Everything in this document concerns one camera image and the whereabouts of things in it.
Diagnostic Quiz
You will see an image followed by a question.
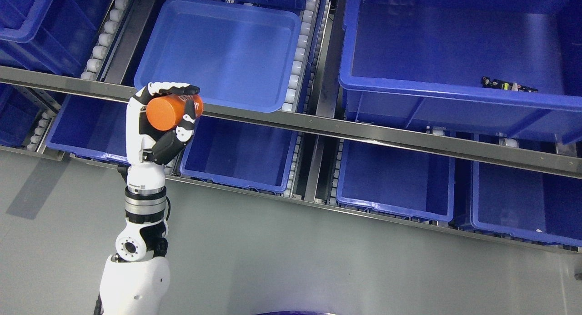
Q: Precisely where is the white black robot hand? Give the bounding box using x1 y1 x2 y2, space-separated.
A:
125 82 200 195

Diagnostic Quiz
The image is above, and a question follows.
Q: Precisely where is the orange cylindrical capacitor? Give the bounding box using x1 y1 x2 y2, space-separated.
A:
145 94 204 131

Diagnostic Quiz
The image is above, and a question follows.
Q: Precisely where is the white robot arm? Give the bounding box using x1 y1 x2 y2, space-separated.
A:
93 186 171 315

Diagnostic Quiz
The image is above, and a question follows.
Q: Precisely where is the steel shelf rack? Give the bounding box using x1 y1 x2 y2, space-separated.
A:
1 0 581 249

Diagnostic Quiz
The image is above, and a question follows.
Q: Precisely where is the blue bin lower left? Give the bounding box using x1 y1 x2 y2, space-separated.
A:
46 94 127 164

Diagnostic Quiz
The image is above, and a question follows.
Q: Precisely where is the blue bin lower middle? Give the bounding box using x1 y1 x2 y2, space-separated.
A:
180 116 298 194

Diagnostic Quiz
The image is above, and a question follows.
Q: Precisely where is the shallow blue tray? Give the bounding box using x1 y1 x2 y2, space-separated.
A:
133 0 301 113

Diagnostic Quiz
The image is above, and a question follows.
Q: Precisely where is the blue bin far left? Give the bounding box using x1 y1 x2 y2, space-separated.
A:
0 84 39 147

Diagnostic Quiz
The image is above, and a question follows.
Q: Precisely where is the blue bin top left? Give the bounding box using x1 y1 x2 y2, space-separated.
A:
0 0 112 77

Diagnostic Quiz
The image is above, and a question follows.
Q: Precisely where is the blue bin lower centre-right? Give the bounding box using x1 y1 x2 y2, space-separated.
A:
336 140 455 222

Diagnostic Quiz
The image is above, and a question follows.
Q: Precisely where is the large blue bin right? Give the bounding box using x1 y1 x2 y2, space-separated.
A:
339 0 582 145

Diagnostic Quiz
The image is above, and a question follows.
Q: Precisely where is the small circuit board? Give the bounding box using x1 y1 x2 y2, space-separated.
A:
481 76 538 93

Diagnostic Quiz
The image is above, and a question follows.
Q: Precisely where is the blue bin lower right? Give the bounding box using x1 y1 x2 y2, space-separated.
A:
467 162 582 247

